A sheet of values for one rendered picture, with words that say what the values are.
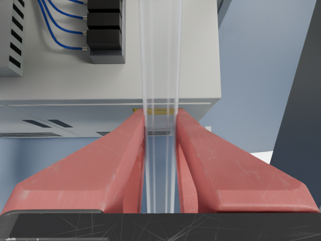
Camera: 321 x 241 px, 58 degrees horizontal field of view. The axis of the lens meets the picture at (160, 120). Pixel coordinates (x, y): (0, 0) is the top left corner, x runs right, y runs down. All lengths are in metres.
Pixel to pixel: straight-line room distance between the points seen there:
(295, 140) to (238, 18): 1.08
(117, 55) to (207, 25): 0.16
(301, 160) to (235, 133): 0.92
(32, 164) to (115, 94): 0.73
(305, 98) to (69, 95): 0.36
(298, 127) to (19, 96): 0.41
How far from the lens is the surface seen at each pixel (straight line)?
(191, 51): 0.48
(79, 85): 0.47
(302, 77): 0.18
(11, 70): 0.48
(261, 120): 1.14
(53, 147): 1.12
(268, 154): 1.12
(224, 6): 0.61
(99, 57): 0.45
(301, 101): 0.18
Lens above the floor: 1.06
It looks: 81 degrees down
